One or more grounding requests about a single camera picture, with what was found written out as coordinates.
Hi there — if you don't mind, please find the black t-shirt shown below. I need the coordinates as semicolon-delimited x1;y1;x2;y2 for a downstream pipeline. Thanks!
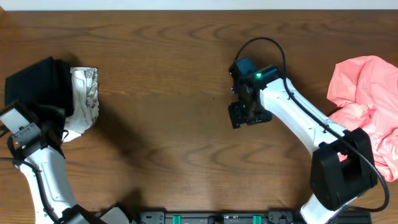
4;57;63;108

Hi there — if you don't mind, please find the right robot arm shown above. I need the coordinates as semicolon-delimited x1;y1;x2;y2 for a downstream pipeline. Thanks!
228;57;377;223

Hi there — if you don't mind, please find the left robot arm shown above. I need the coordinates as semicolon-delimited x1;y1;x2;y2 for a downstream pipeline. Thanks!
1;101;134;224

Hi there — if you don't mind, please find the folded black garment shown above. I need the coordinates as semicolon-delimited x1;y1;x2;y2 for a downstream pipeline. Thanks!
55;59;74;116

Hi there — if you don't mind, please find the white patterned folded garment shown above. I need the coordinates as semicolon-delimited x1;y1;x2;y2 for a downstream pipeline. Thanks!
63;67;100;142

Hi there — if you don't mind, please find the pink t-shirt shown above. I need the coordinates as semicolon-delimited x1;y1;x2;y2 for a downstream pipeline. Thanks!
326;55;397;182

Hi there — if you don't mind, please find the left black cable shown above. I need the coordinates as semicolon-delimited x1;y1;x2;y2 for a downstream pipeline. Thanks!
0;129;63;224

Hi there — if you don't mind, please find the black cable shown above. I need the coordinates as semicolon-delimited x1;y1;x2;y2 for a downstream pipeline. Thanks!
234;37;391;215
0;129;63;224

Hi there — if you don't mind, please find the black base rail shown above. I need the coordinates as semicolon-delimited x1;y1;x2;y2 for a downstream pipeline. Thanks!
138;210;373;224

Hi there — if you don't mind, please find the right black cable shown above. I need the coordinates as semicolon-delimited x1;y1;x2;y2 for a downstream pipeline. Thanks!
234;37;391;215

